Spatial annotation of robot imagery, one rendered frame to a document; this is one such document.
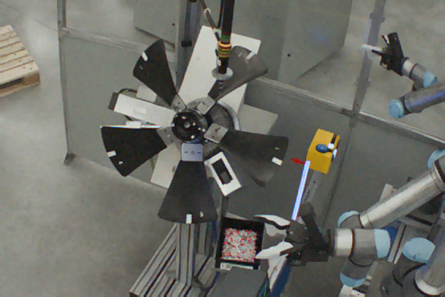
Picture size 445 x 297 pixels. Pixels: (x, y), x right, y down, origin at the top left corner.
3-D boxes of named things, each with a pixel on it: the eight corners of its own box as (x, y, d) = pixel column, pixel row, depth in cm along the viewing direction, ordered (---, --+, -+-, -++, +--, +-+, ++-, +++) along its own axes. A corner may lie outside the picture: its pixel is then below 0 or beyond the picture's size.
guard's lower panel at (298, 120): (70, 148, 363) (61, 31, 305) (445, 279, 299) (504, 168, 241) (67, 152, 361) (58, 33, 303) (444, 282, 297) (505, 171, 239)
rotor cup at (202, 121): (173, 140, 216) (161, 137, 203) (185, 104, 215) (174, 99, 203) (208, 152, 212) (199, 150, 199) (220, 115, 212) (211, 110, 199)
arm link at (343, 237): (354, 241, 130) (348, 221, 137) (336, 241, 130) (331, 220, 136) (346, 264, 134) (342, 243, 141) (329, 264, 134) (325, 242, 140)
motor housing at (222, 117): (173, 150, 232) (162, 148, 219) (191, 96, 231) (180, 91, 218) (225, 167, 226) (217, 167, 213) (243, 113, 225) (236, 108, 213)
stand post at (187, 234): (178, 283, 294) (183, 155, 236) (193, 288, 292) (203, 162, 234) (175, 288, 291) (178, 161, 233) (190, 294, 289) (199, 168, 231)
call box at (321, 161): (313, 147, 239) (318, 127, 232) (335, 154, 236) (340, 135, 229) (303, 169, 227) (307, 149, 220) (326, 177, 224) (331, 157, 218)
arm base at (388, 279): (422, 281, 175) (432, 264, 169) (412, 312, 164) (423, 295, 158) (386, 268, 179) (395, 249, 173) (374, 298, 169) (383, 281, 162)
